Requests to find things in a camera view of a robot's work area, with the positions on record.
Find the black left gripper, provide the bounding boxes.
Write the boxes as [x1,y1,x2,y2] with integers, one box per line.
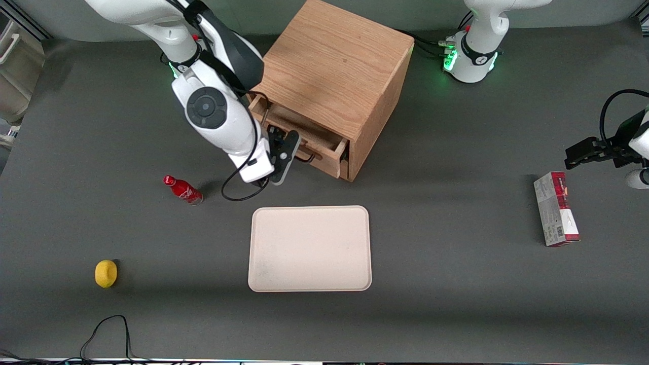
[564,108,647,170]

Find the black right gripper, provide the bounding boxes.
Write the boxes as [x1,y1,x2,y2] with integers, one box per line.
[266,126,291,166]

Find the wooden drawer cabinet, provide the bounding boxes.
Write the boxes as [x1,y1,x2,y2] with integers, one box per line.
[247,0,415,183]

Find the grey and red carton box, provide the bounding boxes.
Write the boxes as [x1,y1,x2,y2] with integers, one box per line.
[533,171,582,247]

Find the red cola bottle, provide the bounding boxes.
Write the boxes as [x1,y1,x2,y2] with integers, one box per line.
[163,175,204,206]

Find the beige rectangular tray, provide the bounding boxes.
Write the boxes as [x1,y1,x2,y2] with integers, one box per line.
[247,205,373,293]

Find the yellow lemon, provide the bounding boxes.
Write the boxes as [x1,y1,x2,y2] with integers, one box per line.
[95,260,118,289]

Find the beige plastic crate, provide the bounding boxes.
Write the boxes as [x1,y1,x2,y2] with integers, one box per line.
[0,10,46,123]

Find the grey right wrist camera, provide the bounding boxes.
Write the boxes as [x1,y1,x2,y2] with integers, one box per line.
[271,130,302,185]

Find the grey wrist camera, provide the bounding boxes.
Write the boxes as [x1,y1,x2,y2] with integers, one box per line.
[625,169,649,190]
[271,130,302,185]

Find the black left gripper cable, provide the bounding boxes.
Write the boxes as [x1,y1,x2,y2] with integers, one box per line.
[599,89,649,145]

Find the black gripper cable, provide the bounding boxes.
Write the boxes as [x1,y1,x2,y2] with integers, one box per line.
[221,48,270,202]
[599,89,649,145]

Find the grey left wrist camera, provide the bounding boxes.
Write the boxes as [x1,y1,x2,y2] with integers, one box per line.
[625,169,649,190]

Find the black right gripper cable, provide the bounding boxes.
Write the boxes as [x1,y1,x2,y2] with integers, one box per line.
[221,48,270,202]

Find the black left arm base cables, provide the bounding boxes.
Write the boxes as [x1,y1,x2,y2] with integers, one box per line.
[400,9,475,58]

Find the black looped cable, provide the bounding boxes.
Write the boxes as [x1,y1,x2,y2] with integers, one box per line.
[79,314,153,364]

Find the dark metal frame rail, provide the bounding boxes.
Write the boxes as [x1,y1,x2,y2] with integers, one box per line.
[0,0,53,41]

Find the black cable bundle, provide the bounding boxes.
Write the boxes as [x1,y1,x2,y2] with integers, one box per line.
[0,348,79,365]

